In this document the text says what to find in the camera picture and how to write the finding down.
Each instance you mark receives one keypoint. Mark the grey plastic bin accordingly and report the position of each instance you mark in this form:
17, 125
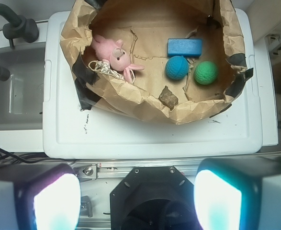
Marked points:
21, 96

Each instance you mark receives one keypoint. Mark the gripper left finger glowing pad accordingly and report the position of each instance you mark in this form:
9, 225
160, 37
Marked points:
39, 197

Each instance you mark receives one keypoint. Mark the crumpled white paper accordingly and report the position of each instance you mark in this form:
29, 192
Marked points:
104, 68

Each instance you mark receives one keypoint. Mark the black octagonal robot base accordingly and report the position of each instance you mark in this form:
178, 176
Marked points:
153, 198

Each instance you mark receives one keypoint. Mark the blue dimpled ball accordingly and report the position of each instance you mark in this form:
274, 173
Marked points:
177, 67

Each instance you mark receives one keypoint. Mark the aluminium extrusion rail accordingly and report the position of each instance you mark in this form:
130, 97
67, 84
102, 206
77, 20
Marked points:
86, 170

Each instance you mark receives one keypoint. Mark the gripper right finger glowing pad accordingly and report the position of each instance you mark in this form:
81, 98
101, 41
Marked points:
238, 193

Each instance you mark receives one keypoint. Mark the pink plush bunny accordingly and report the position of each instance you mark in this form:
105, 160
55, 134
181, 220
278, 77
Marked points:
112, 52

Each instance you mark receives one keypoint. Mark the metal corner bracket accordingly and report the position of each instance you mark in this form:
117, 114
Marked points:
86, 207

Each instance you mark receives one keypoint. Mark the blue wooden block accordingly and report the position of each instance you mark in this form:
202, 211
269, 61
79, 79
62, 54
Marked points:
185, 47

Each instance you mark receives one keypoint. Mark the brown paper bag tray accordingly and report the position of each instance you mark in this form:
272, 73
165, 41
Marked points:
145, 27

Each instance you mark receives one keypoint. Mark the green dimpled ball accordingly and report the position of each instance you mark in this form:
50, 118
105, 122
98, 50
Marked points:
206, 73

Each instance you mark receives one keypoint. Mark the white plastic lid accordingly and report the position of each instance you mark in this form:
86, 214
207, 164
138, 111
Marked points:
70, 132

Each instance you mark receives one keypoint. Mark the brown rock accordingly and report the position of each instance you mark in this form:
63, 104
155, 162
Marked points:
168, 98

